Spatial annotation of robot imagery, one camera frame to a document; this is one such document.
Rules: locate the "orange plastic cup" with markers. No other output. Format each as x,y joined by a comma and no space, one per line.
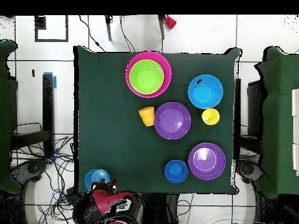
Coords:
147,116

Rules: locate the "purple plastic bowl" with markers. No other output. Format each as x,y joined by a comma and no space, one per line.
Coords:
172,121
206,163

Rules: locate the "green plastic bowl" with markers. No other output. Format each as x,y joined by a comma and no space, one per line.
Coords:
146,77

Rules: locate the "pink plastic bowl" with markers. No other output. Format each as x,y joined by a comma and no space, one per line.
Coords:
167,70

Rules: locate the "light blue plastic cup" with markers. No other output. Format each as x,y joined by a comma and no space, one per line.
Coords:
95,176

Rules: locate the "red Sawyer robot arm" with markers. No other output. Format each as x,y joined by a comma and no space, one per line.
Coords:
107,205

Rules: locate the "dark green table cloth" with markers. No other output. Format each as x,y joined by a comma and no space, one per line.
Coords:
105,116

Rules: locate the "small dark blue bowl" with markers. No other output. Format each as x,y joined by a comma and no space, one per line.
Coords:
176,171

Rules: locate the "yellow plastic cup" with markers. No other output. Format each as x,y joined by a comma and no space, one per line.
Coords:
210,116

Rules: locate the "light blue plastic bowl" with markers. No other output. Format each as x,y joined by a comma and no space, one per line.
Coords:
205,93

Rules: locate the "grey tripod leg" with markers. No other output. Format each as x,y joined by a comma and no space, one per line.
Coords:
108,28
161,25

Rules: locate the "blue tape strip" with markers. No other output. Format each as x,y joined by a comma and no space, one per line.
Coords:
55,82

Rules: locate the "red plastic cup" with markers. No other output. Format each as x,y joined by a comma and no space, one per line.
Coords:
170,22

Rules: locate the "black power strip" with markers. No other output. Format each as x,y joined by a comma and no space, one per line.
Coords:
71,196

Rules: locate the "black office chair base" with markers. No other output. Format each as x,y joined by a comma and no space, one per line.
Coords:
247,169
32,168

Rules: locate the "green cloth side table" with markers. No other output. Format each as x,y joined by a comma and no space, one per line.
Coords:
4,116
278,116

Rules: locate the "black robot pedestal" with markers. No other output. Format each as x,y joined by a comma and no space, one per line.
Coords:
158,210

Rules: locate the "black table frame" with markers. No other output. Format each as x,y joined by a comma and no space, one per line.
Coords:
48,105

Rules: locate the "black square floor frame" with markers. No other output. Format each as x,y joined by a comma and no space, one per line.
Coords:
40,23

